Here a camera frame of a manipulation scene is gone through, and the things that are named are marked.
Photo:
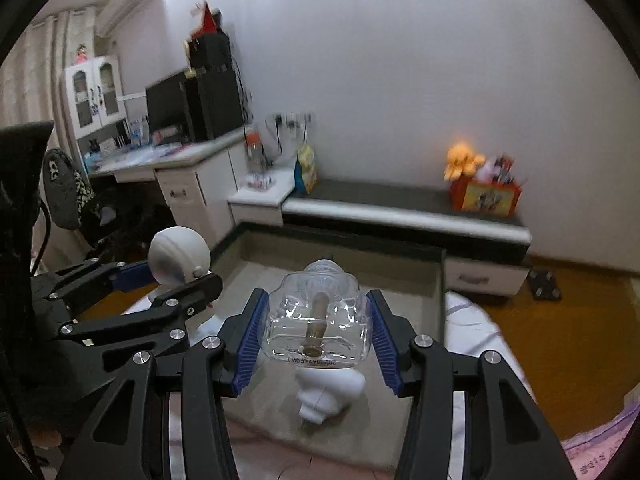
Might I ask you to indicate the striped white tablecloth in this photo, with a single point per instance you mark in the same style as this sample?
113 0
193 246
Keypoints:
468 330

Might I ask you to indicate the white air conditioner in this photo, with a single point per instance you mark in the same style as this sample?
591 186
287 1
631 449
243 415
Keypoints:
115 13

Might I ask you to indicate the candy packet on cabinet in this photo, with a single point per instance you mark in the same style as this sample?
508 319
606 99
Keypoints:
260 182

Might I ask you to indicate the white seashell ornament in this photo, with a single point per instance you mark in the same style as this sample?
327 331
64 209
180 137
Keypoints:
324 394

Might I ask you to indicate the white glass-door cabinet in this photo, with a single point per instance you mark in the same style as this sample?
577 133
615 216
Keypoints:
94 95

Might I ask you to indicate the red toy box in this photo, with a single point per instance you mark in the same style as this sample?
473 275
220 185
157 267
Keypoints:
500 200

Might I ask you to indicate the black office chair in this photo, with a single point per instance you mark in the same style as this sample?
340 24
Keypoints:
111 232

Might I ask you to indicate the black floor scale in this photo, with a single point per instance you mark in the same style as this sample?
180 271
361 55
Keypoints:
543 285

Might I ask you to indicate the small doll on cabinet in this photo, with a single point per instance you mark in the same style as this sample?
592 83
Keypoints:
81 54

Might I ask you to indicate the white side cabinet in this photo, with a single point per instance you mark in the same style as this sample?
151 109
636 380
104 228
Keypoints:
263 207

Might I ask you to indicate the black computer monitor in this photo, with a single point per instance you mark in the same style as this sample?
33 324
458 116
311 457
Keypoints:
165 104

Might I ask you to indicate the white wall power strip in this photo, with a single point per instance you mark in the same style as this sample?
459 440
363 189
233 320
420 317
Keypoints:
302 120

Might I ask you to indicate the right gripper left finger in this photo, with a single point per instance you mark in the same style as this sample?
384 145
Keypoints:
127 434

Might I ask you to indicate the low black-top bench cabinet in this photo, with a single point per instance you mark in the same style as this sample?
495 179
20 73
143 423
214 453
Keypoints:
483 253

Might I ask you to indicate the orange-lid bottle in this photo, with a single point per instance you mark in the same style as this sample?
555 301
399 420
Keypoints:
256 161

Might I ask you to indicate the white desk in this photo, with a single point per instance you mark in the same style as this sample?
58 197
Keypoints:
197 180

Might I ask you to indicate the purple plush toy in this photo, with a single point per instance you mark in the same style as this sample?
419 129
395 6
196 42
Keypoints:
488 172

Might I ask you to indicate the orange octopus plush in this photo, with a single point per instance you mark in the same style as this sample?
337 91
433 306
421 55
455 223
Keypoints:
462 161

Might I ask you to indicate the black box on tower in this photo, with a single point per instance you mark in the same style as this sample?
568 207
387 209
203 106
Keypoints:
211 51

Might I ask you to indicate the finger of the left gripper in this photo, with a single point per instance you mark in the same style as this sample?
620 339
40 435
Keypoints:
169 310
81 286

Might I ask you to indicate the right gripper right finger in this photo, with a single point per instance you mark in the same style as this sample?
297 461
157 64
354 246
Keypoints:
505 434

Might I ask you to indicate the red triangular bag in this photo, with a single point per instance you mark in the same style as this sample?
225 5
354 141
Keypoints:
209 20

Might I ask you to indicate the blue yellow snack bag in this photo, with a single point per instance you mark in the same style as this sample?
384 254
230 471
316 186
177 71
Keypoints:
305 170

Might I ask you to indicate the black computer tower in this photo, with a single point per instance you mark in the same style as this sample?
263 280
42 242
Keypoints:
212 105

